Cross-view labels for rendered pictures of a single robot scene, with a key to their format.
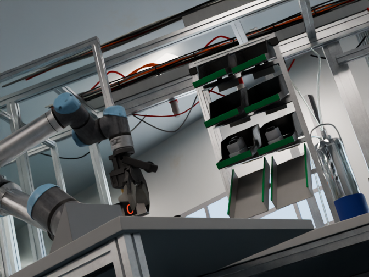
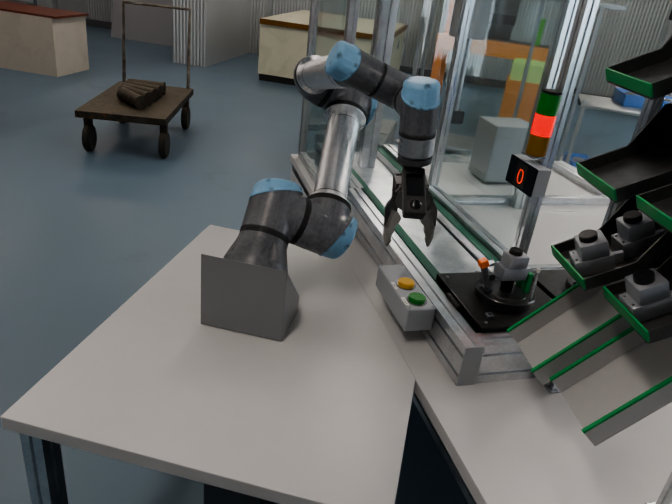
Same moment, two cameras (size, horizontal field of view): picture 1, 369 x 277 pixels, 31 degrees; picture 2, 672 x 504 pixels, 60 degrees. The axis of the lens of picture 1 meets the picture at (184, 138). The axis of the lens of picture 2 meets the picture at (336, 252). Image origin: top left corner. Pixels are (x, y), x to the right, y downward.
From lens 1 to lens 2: 1.91 m
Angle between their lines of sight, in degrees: 76
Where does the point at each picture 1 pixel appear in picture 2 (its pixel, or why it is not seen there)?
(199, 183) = not seen: outside the picture
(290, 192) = (608, 389)
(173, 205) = not seen: outside the picture
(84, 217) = (224, 274)
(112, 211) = (270, 277)
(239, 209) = (548, 330)
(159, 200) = not seen: outside the picture
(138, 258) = (34, 449)
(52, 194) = (252, 206)
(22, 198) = (328, 140)
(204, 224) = (129, 458)
